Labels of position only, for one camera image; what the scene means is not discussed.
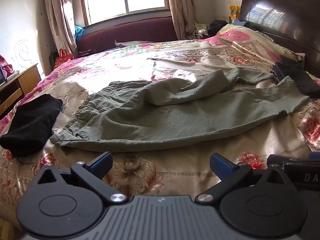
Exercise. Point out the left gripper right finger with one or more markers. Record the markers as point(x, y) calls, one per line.
point(232, 176)

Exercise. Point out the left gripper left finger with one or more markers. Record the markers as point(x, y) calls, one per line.
point(90, 177)

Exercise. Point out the right beige curtain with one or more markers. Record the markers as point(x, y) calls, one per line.
point(183, 18)

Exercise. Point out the dark wooden headboard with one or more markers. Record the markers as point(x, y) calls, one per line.
point(293, 24)

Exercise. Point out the red gift bag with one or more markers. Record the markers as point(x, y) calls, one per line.
point(63, 57)

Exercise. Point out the maroon sofa bench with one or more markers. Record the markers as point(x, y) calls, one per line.
point(150, 30)

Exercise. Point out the wooden cabinet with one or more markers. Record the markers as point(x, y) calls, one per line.
point(17, 88)

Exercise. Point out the dark checked pants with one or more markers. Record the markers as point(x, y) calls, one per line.
point(294, 69)

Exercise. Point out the beige curtain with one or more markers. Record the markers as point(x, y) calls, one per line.
point(61, 20)
point(183, 18)

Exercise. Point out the floral bedspread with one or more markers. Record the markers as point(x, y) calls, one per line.
point(169, 172)

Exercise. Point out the pink cloth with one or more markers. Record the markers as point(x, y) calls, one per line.
point(7, 68)

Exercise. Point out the floral pillow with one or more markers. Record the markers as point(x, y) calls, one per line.
point(270, 51)

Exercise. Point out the black bag on nightstand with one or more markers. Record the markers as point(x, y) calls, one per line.
point(215, 27)

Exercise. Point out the black folded garment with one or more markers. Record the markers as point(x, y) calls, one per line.
point(31, 126)

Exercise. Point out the yellow package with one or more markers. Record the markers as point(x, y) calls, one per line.
point(234, 13)

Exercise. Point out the left beige curtain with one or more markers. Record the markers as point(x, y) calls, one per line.
point(61, 20)

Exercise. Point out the green pants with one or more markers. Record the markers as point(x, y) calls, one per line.
point(144, 115)

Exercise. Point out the blue plastic bag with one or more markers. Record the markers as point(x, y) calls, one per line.
point(78, 33)

